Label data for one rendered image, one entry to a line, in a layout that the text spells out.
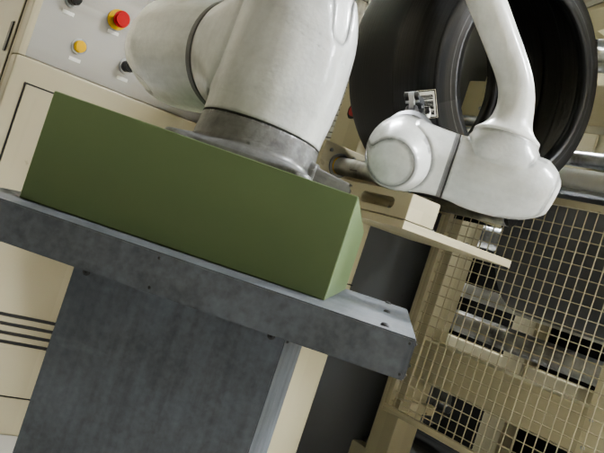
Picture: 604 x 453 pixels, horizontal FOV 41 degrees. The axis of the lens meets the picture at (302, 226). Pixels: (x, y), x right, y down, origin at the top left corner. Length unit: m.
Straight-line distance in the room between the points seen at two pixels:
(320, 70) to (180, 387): 0.40
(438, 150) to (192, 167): 0.47
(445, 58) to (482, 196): 0.57
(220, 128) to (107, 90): 1.16
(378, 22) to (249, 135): 0.96
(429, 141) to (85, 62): 1.13
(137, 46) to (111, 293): 0.40
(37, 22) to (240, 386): 1.37
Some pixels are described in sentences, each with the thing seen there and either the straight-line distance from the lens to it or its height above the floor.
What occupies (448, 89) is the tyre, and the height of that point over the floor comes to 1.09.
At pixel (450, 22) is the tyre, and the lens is 1.75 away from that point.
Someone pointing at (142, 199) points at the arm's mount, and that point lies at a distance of 0.87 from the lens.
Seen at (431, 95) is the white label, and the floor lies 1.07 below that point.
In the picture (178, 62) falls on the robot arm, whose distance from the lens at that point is 1.09.
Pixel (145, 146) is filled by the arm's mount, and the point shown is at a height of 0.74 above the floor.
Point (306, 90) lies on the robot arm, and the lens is 0.96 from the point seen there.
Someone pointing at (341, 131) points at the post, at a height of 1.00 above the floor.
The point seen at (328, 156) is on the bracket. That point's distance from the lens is 2.02.
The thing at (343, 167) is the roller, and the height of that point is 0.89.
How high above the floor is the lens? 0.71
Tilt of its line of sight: 1 degrees up
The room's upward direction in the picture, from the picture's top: 18 degrees clockwise
